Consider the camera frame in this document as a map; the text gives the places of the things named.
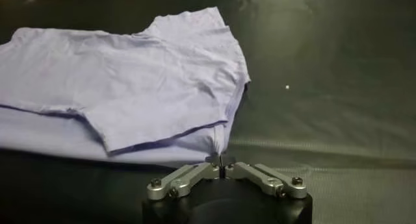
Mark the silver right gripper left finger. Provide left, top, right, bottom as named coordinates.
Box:
left=146, top=154, right=225, bottom=201

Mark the lavender printed t-shirt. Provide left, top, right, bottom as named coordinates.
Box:
left=0, top=6, right=251, bottom=168

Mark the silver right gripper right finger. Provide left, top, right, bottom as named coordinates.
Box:
left=223, top=162, right=309, bottom=200

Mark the black plastic table cover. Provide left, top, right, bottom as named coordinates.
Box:
left=0, top=0, right=416, bottom=224

